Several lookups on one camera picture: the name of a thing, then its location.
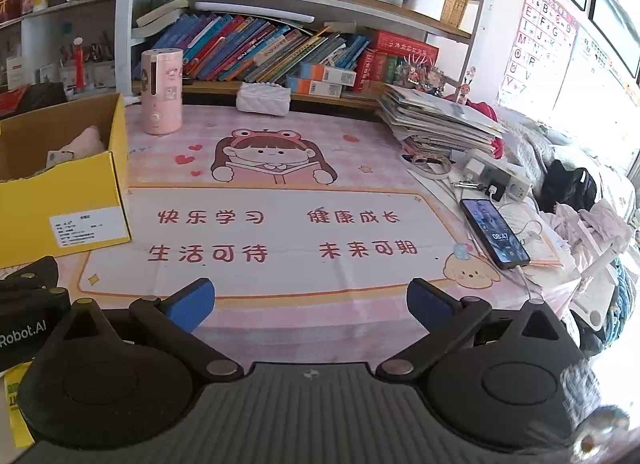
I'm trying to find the white bookshelf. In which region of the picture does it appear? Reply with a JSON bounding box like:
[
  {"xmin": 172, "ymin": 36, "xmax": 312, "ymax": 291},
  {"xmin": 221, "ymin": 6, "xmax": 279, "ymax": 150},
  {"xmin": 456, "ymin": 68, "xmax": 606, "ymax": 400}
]
[{"xmin": 115, "ymin": 0, "xmax": 493, "ymax": 110}]

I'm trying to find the red boxed book set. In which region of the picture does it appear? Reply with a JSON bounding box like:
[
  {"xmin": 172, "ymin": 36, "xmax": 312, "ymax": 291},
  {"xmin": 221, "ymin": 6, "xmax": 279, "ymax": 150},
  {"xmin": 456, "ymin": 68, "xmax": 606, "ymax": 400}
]
[{"xmin": 352, "ymin": 29, "xmax": 441, "ymax": 91}]

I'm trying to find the thick white book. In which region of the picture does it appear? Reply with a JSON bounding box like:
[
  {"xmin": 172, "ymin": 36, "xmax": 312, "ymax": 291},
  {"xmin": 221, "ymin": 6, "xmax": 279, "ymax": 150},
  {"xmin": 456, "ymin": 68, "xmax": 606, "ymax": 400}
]
[{"xmin": 135, "ymin": 0, "xmax": 191, "ymax": 28}]

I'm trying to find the grey fuzzy cloth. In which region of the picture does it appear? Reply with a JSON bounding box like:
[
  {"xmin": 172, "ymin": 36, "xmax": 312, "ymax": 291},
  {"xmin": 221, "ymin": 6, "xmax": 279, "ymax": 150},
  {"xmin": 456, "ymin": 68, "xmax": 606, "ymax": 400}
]
[{"xmin": 560, "ymin": 364, "xmax": 640, "ymax": 464}]

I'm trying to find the blue knitted cloth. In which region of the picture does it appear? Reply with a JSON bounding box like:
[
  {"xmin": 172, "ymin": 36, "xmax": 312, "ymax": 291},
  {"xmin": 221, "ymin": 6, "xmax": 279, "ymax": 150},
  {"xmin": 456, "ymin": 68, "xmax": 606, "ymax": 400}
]
[{"xmin": 600, "ymin": 257, "xmax": 636, "ymax": 345}]

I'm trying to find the pink cartoon dispenser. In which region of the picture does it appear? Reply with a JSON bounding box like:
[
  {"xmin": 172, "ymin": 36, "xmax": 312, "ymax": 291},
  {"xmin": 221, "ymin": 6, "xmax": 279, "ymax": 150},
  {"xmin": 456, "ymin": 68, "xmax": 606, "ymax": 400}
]
[{"xmin": 140, "ymin": 48, "xmax": 183, "ymax": 136}]

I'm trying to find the white folding stand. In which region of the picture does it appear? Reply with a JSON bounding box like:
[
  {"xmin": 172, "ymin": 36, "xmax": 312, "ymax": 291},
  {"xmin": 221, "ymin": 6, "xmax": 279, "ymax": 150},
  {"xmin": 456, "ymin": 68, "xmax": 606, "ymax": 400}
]
[{"xmin": 570, "ymin": 239, "xmax": 631, "ymax": 330}]

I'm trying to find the alphabet wall poster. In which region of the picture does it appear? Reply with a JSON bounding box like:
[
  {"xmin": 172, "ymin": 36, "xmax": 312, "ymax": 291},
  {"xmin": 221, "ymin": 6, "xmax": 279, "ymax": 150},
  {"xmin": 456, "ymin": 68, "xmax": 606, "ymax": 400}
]
[{"xmin": 497, "ymin": 0, "xmax": 581, "ymax": 108}]

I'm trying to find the white charging cable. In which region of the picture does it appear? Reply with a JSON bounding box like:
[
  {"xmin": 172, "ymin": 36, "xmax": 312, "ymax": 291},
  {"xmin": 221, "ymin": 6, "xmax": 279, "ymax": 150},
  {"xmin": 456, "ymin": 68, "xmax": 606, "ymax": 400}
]
[{"xmin": 515, "ymin": 217, "xmax": 548, "ymax": 305}]

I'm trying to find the white plug adapter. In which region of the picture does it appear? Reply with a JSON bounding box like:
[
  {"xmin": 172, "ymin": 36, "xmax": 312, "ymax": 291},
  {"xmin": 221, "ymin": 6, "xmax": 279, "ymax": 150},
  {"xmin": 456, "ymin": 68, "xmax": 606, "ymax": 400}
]
[{"xmin": 467, "ymin": 157, "xmax": 493, "ymax": 180}]

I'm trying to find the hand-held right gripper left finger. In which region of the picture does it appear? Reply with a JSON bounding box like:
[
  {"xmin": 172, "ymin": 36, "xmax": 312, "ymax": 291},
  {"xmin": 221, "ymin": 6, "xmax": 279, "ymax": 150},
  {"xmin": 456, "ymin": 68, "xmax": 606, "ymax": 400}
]
[{"xmin": 47, "ymin": 278, "xmax": 246, "ymax": 386}]

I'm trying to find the large pink plush pig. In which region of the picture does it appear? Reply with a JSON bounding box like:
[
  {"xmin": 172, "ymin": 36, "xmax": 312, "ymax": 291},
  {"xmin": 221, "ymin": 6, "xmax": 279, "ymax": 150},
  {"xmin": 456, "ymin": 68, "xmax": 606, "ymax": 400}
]
[{"xmin": 59, "ymin": 125, "xmax": 107, "ymax": 159}]

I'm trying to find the black bag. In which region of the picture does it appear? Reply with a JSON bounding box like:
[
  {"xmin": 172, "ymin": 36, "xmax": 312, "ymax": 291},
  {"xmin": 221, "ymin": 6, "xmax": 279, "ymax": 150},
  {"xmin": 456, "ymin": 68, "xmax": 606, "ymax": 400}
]
[{"xmin": 540, "ymin": 159, "xmax": 598, "ymax": 215}]

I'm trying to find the yellow cardboard box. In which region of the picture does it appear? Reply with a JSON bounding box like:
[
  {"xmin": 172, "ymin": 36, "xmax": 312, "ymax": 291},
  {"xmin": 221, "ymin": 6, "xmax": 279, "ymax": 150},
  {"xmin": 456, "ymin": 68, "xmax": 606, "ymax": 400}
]
[{"xmin": 0, "ymin": 93, "xmax": 133, "ymax": 270}]

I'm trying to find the red cloth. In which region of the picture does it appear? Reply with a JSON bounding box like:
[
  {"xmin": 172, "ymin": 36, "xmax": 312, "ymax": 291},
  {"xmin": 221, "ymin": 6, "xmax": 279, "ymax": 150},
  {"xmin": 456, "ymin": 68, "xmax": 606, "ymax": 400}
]
[{"xmin": 467, "ymin": 102, "xmax": 506, "ymax": 160}]

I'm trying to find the small deer figurine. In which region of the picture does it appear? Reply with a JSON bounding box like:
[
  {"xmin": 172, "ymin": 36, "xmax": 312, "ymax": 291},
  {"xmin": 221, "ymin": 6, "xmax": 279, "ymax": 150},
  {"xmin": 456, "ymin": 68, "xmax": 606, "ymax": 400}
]
[{"xmin": 455, "ymin": 69, "xmax": 478, "ymax": 105}]

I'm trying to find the grey blanket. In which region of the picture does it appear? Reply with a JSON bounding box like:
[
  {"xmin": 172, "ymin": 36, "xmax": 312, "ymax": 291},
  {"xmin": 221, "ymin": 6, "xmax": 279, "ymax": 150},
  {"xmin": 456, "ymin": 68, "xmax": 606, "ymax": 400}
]
[{"xmin": 500, "ymin": 109, "xmax": 566, "ymax": 185}]

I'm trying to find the yellow printed packet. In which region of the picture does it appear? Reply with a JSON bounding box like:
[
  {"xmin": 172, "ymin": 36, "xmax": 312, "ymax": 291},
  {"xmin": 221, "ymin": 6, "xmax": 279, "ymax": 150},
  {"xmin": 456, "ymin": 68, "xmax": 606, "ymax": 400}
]
[{"xmin": 5, "ymin": 364, "xmax": 36, "ymax": 447}]

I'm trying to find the white quilted pouch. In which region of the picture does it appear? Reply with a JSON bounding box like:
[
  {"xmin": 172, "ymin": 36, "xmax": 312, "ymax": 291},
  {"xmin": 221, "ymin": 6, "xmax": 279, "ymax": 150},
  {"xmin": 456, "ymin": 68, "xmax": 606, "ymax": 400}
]
[{"xmin": 236, "ymin": 83, "xmax": 292, "ymax": 116}]

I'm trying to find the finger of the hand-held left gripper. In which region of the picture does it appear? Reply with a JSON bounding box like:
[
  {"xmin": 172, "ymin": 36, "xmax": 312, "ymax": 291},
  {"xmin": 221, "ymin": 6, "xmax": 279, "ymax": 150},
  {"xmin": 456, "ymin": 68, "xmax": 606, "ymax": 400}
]
[{"xmin": 0, "ymin": 255, "xmax": 66, "ymax": 303}]

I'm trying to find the row of colourful books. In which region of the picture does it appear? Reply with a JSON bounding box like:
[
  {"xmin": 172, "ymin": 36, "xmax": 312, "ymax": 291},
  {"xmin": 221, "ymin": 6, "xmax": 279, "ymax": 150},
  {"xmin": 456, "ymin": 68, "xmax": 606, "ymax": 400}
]
[{"xmin": 150, "ymin": 13, "xmax": 371, "ymax": 84}]

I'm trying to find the white tube lamp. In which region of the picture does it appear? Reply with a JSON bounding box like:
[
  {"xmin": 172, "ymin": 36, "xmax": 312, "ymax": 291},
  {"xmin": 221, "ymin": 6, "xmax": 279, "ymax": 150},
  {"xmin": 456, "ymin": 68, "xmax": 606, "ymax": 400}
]
[{"xmin": 194, "ymin": 0, "xmax": 316, "ymax": 22}]

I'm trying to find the red tassel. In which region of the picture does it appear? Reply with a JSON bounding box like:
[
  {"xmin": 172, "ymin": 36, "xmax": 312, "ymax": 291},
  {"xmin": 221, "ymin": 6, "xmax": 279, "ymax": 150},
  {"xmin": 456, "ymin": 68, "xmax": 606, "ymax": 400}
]
[{"xmin": 74, "ymin": 37, "xmax": 86, "ymax": 90}]

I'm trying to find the white pen holder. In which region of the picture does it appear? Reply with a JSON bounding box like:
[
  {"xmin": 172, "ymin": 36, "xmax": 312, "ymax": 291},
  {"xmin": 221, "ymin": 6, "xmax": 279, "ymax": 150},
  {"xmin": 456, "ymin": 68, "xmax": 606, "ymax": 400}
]
[{"xmin": 60, "ymin": 42, "xmax": 117, "ymax": 92}]

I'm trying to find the white red label box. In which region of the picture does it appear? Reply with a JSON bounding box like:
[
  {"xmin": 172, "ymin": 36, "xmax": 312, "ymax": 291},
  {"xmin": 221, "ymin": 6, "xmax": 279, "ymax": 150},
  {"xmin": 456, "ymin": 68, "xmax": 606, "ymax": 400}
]
[{"xmin": 6, "ymin": 57, "xmax": 26, "ymax": 88}]

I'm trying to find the pale pink cloth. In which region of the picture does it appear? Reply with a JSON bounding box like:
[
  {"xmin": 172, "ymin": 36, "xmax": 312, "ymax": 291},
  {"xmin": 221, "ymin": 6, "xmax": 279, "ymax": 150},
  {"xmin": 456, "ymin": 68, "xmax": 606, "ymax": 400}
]
[{"xmin": 545, "ymin": 199, "xmax": 636, "ymax": 275}]

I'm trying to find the colourful ornament figurine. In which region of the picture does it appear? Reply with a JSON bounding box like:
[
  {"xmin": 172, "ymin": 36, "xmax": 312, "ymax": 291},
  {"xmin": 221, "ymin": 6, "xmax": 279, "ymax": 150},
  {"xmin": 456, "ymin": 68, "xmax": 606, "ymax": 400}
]
[{"xmin": 395, "ymin": 52, "xmax": 448, "ymax": 95}]

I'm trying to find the black smartphone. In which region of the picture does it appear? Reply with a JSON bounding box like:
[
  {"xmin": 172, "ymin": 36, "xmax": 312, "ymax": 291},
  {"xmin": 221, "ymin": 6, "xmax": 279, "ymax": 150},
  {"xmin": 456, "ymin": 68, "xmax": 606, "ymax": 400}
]
[{"xmin": 460, "ymin": 197, "xmax": 531, "ymax": 270}]

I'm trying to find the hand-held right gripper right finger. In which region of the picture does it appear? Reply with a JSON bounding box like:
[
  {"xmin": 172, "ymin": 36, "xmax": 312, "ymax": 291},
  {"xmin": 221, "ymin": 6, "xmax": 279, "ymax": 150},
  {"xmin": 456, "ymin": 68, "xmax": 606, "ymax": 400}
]
[{"xmin": 376, "ymin": 278, "xmax": 583, "ymax": 386}]

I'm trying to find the white power strip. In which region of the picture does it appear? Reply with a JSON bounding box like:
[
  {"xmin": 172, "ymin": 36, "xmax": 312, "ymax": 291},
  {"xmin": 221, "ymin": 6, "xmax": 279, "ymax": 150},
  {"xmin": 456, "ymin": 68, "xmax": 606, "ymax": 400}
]
[{"xmin": 465, "ymin": 154, "xmax": 531, "ymax": 202}]

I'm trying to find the clear tape roll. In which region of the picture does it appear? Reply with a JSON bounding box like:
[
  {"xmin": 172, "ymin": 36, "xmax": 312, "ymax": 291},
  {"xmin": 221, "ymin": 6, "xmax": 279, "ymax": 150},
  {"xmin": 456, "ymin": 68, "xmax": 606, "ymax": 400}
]
[{"xmin": 412, "ymin": 154, "xmax": 453, "ymax": 177}]

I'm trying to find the stack of workbooks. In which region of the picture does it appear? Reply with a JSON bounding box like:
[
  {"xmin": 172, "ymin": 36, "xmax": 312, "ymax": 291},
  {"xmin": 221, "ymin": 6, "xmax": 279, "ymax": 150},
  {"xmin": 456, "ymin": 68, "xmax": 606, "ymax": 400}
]
[{"xmin": 376, "ymin": 83, "xmax": 508, "ymax": 155}]

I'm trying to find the white wall chart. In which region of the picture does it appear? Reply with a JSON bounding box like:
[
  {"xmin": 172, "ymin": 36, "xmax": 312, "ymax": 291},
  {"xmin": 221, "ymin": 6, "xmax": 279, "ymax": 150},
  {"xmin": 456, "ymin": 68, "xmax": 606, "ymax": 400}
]
[{"xmin": 565, "ymin": 27, "xmax": 640, "ymax": 105}]

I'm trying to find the orange blue white carton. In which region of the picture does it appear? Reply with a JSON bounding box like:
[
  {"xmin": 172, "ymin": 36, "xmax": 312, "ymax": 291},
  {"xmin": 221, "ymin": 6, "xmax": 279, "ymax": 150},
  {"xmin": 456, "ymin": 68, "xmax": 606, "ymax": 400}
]
[
  {"xmin": 299, "ymin": 62, "xmax": 357, "ymax": 86},
  {"xmin": 286, "ymin": 75, "xmax": 343, "ymax": 98}
]

